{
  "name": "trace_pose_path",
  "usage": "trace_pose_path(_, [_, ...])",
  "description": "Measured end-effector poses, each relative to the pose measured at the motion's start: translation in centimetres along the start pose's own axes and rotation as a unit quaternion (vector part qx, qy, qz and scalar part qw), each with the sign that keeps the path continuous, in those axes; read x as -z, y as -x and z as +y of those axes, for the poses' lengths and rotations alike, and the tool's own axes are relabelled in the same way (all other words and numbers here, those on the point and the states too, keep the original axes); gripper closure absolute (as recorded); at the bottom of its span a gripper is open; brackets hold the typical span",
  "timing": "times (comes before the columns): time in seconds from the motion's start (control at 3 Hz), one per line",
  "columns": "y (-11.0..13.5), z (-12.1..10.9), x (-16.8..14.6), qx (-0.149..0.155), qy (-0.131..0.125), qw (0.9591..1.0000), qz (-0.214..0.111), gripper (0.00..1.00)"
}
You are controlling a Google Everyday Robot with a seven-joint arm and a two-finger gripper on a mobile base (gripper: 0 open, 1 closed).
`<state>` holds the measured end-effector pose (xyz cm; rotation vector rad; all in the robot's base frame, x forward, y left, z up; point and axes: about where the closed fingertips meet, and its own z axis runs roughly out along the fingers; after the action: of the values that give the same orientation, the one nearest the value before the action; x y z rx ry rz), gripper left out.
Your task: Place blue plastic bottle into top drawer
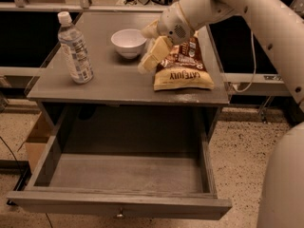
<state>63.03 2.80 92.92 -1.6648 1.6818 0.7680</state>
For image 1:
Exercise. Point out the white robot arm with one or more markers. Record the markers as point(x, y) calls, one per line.
point(280, 32)

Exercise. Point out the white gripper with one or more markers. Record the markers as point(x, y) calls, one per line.
point(172, 25)

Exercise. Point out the open grey top drawer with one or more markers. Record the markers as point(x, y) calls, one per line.
point(98, 165)

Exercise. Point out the metal frame rail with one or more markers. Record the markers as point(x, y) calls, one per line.
point(95, 7)

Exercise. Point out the metal drawer knob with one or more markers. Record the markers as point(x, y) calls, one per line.
point(120, 214)

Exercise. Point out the brown yellow chip bag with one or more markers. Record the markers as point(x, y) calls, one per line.
point(183, 68)

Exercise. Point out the grey wooden cabinet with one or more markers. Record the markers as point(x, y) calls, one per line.
point(118, 84)

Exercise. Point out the white bowl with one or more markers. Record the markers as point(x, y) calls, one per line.
point(129, 43)

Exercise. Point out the cardboard box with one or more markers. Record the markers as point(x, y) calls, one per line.
point(36, 141)

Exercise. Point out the clear plastic water bottle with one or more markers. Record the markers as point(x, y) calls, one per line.
point(73, 45)

